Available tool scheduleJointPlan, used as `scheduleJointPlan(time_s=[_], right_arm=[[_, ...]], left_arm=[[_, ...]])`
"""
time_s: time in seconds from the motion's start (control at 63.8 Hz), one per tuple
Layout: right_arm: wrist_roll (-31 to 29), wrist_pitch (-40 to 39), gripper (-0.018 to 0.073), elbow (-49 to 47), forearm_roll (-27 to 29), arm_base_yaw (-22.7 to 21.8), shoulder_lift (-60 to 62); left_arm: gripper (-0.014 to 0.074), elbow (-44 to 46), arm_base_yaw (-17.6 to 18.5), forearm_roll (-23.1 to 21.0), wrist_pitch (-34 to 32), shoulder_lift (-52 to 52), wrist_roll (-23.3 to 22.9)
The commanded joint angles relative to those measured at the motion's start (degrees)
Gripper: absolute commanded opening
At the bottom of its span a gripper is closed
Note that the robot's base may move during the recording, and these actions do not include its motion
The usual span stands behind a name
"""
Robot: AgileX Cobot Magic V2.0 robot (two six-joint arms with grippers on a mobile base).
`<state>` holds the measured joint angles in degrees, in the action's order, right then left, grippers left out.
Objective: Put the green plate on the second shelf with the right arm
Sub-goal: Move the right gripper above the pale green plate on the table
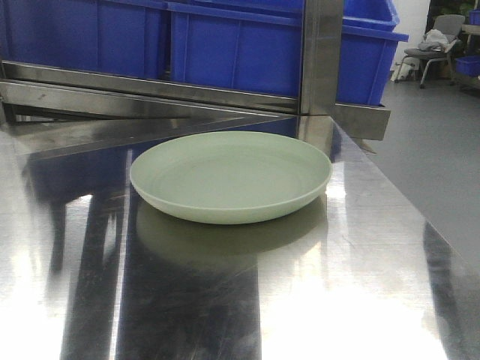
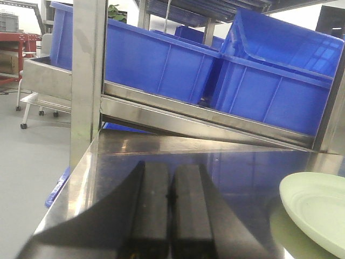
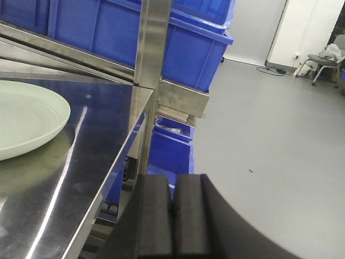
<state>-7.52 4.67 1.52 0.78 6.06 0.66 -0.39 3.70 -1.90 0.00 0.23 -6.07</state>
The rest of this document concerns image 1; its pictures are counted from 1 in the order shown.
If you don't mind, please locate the upper stacked blue bin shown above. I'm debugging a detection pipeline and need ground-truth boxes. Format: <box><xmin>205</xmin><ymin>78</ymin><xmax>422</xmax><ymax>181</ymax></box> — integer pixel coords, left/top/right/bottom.
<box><xmin>343</xmin><ymin>0</ymin><xmax>400</xmax><ymax>31</ymax></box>

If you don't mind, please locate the blue plastic bin right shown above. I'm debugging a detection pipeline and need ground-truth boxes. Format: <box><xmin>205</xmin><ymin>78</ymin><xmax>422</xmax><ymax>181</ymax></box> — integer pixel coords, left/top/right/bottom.
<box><xmin>167</xmin><ymin>1</ymin><xmax>409</xmax><ymax>106</ymax></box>

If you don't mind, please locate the light green round plate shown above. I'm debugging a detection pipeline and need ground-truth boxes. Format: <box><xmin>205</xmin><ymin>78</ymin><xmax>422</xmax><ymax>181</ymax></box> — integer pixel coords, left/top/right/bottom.
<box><xmin>130</xmin><ymin>130</ymin><xmax>333</xmax><ymax>225</ymax></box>

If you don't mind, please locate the grey cloth on chair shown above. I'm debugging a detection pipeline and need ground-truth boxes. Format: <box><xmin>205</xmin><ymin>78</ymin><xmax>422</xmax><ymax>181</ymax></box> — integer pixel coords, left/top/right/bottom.
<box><xmin>418</xmin><ymin>29</ymin><xmax>451</xmax><ymax>52</ymax></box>

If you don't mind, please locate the stainless steel shelf frame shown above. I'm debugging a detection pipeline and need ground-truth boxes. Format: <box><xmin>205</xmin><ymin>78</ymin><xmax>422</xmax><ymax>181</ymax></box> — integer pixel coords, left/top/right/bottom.
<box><xmin>1</xmin><ymin>1</ymin><xmax>390</xmax><ymax>140</ymax></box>

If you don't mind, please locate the grey office chair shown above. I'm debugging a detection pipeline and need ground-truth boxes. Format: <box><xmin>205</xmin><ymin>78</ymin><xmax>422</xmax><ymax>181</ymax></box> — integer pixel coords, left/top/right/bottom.
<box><xmin>394</xmin><ymin>14</ymin><xmax>466</xmax><ymax>89</ymax></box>

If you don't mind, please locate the blue plastic bin left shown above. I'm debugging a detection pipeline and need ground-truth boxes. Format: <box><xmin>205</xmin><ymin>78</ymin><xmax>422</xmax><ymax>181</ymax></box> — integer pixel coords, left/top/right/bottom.
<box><xmin>1</xmin><ymin>1</ymin><xmax>170</xmax><ymax>79</ymax></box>

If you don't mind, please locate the blue plastic bin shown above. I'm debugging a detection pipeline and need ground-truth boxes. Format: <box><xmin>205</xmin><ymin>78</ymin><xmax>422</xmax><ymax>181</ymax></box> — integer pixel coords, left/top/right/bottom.
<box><xmin>167</xmin><ymin>1</ymin><xmax>409</xmax><ymax>106</ymax></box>
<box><xmin>1</xmin><ymin>1</ymin><xmax>170</xmax><ymax>79</ymax></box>

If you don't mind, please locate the small blue background bin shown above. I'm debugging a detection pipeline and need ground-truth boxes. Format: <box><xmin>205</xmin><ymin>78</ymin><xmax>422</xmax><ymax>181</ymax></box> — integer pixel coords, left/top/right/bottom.
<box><xmin>455</xmin><ymin>55</ymin><xmax>480</xmax><ymax>77</ymax></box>

